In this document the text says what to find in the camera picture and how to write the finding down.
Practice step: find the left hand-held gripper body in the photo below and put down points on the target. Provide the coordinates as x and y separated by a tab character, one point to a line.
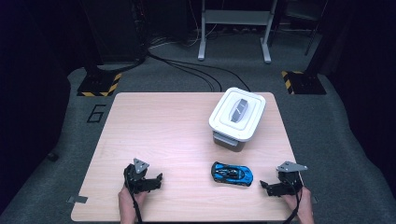
137	182

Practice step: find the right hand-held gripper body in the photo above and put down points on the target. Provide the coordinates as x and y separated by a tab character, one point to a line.
289	183

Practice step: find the blue toy car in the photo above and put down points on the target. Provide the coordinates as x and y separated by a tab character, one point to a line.
232	173

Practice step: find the translucent brown storage box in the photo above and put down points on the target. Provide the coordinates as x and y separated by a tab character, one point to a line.
229	145

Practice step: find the person's left hand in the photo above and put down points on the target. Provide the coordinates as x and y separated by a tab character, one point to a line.
127	202

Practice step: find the person's right hand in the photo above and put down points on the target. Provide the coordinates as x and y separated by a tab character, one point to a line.
303	203

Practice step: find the grey tape piece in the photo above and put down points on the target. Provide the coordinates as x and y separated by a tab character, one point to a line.
77	199
314	199

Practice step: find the black yellow striped stand base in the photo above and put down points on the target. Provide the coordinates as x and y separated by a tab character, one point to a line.
98	84
306	83

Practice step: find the dark equipment cabinet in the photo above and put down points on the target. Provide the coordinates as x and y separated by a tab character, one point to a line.
115	28

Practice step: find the white metal stand frame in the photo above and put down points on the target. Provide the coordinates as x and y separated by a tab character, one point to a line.
236	17

